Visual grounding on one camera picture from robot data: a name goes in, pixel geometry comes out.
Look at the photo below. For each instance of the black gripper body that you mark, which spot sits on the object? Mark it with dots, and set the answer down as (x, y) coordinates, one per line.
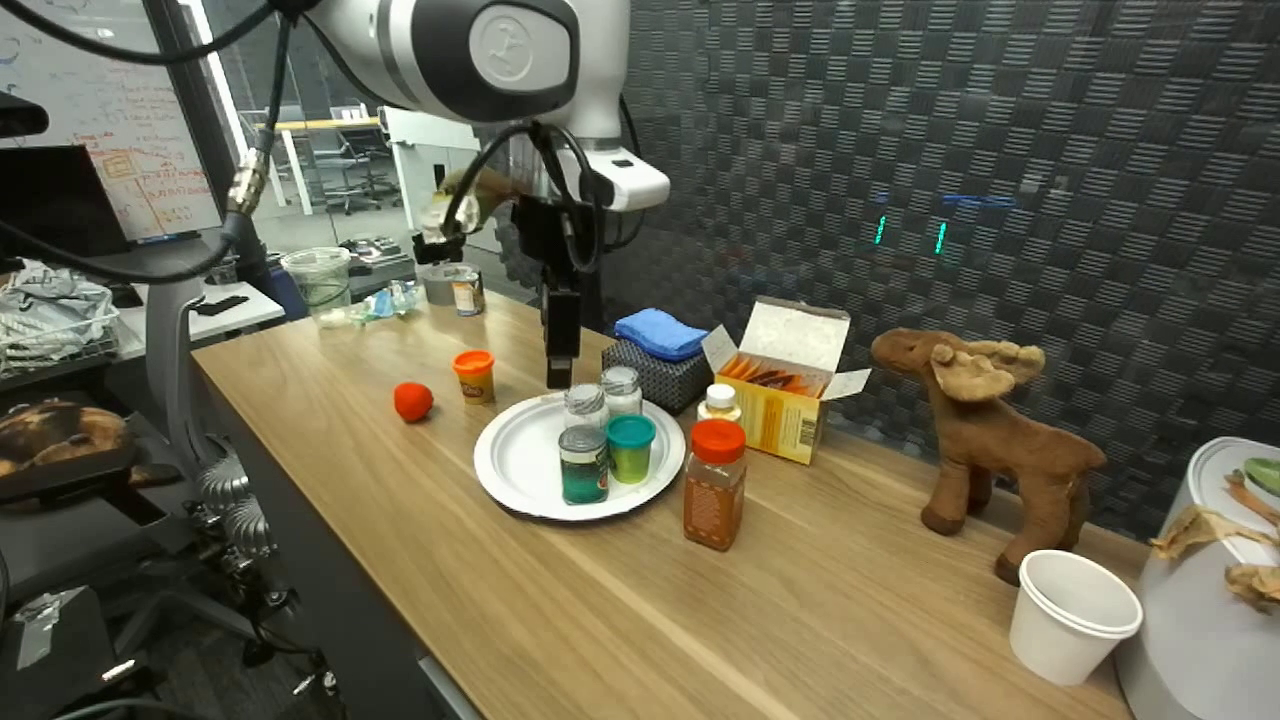
(563, 240)

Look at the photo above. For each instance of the orange lid dough tub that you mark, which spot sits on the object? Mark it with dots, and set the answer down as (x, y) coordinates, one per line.
(472, 377)

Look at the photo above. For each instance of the teal lid dough tub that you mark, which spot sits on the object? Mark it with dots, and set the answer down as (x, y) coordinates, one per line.
(634, 450)

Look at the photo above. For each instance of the green tin can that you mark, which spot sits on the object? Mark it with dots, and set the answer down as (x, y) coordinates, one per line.
(580, 479)

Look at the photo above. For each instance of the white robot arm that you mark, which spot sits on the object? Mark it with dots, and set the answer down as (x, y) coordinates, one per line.
(523, 52)

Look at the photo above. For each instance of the white paper plate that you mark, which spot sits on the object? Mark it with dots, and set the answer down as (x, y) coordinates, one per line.
(513, 467)

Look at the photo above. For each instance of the blue folded cloth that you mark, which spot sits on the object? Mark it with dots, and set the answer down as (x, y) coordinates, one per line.
(662, 335)

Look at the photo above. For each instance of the gray foam block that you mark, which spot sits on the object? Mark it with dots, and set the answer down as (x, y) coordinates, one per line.
(664, 383)

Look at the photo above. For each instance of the clear plastic bag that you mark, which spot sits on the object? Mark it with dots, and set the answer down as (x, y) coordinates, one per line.
(377, 305)

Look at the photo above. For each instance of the orange spice bottle red lid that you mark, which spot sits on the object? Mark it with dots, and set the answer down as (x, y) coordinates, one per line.
(715, 502)

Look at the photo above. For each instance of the open yellow cardboard box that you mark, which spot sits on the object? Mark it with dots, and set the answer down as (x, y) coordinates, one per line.
(781, 413)

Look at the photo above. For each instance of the translucent plastic container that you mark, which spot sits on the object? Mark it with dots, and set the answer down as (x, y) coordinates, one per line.
(317, 278)

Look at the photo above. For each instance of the black metal stand pole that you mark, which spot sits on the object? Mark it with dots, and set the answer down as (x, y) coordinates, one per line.
(195, 92)

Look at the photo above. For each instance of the brown moose plush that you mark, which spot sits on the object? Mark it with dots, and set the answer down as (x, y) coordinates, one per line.
(1001, 445)

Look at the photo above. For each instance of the pile of gray clothes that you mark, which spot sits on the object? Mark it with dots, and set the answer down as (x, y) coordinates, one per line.
(54, 320)

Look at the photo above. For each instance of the brown patterned cushion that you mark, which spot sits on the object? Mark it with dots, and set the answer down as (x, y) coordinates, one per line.
(54, 435)

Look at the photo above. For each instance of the white paper cup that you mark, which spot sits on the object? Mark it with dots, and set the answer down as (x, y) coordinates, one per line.
(1064, 626)

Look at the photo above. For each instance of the large white bucket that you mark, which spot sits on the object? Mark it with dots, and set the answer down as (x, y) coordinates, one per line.
(1203, 643)

